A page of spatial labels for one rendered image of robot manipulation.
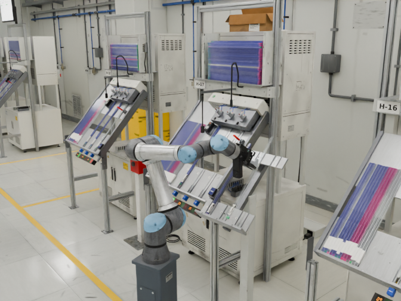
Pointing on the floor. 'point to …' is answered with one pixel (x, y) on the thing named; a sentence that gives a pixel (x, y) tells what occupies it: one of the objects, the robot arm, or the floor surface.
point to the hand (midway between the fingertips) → (253, 169)
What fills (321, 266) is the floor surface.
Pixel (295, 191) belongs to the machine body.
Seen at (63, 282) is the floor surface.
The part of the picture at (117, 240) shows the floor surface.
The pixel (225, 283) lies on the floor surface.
